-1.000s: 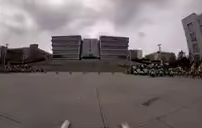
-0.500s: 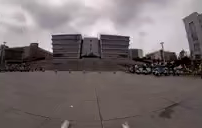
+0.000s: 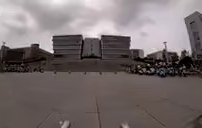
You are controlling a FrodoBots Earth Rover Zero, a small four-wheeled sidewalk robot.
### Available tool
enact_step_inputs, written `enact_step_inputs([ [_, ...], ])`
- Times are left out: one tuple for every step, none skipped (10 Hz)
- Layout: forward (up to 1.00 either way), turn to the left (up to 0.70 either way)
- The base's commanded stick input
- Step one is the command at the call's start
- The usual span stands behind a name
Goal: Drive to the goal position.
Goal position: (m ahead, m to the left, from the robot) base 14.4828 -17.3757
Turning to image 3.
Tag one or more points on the wide grey stairway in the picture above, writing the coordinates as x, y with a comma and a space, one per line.
89, 65

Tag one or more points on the large grey striped building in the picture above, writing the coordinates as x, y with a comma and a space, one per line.
91, 47

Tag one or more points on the low grey building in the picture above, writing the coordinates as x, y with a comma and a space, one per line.
157, 55

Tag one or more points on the row of parked bicycles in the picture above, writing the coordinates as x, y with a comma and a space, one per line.
165, 69
20, 68

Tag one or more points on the pole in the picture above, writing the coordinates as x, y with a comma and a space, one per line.
165, 51
2, 52

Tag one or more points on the robot's own part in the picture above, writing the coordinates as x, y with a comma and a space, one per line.
65, 124
124, 125

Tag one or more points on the low brown building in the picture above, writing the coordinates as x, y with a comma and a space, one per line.
27, 53

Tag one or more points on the trees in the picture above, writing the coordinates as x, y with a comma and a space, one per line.
186, 60

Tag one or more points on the tall grey building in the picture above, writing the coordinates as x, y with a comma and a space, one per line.
201, 31

